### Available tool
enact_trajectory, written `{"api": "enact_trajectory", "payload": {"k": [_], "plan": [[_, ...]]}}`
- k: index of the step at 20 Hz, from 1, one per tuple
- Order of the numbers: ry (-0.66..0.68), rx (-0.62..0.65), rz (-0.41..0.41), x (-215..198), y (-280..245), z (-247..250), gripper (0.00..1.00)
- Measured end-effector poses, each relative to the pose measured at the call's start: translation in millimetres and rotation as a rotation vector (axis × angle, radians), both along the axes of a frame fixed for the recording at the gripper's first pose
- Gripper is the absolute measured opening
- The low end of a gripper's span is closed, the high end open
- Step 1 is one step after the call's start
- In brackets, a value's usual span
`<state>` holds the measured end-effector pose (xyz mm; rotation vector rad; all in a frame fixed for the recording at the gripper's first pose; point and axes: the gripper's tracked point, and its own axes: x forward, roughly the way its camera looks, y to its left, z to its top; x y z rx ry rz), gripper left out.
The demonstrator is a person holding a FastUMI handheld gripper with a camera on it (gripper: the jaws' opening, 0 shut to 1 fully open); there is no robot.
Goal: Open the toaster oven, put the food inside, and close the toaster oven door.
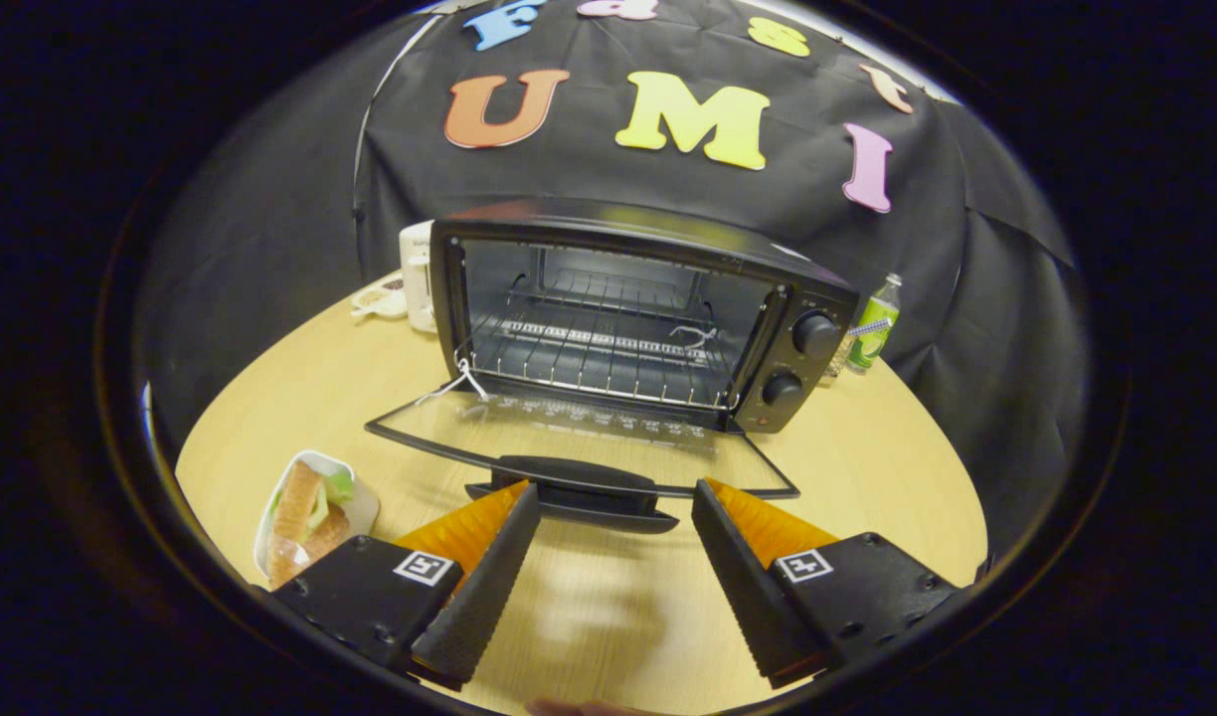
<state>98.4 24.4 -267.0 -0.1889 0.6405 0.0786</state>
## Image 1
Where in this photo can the black toaster oven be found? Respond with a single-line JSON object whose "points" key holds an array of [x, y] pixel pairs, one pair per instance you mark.
{"points": [[802, 363]]}

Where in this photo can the clear ribbed glass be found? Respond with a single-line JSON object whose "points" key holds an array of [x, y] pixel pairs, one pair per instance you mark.
{"points": [[840, 356]]}

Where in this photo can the small white dish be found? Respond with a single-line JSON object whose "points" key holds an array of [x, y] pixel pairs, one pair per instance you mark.
{"points": [[380, 298]]}

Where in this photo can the white food tray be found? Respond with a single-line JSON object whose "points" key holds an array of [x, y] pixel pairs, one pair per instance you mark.
{"points": [[365, 509]]}

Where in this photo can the white pop-up toaster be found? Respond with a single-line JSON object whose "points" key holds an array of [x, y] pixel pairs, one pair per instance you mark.
{"points": [[417, 288]]}

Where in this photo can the black backdrop cloth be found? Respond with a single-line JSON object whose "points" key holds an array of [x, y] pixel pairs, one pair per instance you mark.
{"points": [[608, 179]]}

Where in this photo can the toasted sandwich with lettuce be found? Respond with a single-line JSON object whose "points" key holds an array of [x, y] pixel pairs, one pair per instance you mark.
{"points": [[295, 502]]}

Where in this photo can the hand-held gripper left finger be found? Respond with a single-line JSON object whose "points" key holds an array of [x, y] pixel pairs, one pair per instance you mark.
{"points": [[484, 602]]}

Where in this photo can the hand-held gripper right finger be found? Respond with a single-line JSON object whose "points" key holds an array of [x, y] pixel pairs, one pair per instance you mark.
{"points": [[758, 602]]}

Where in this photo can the green label drink bottle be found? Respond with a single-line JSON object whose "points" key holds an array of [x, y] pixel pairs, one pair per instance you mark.
{"points": [[875, 333]]}

